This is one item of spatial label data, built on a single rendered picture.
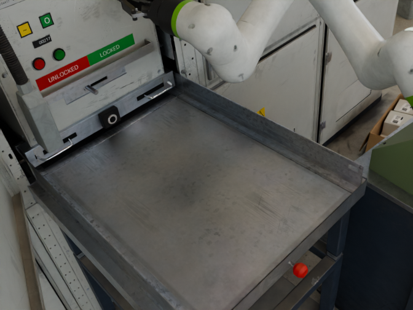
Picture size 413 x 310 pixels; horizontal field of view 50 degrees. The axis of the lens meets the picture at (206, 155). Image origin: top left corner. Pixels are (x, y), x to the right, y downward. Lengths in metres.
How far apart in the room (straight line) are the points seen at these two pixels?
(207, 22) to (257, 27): 0.17
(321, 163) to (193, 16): 0.51
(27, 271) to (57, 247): 0.40
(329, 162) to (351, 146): 1.41
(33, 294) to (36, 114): 0.43
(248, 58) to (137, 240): 0.51
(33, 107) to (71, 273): 0.68
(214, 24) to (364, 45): 0.55
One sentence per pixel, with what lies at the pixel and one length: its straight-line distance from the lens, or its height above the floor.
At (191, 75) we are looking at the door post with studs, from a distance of 1.52.
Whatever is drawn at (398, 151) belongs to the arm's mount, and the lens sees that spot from 1.26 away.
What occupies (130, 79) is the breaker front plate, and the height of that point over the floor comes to 0.96.
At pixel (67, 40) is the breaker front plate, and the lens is 1.27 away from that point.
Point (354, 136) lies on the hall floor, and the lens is 2.65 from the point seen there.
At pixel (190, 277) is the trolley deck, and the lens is 1.00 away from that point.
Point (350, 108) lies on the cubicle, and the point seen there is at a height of 0.16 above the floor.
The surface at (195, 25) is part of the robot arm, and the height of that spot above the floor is 1.26.
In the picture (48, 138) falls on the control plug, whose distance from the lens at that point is 1.21.
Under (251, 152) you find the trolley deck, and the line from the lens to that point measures 1.25.
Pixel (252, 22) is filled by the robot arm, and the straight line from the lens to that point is 1.11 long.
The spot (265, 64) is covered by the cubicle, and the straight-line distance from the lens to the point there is 1.77.
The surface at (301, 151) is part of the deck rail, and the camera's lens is 1.22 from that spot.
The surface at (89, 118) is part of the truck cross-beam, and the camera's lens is 1.37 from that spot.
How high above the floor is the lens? 1.67
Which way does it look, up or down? 41 degrees down
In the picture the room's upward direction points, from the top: 8 degrees counter-clockwise
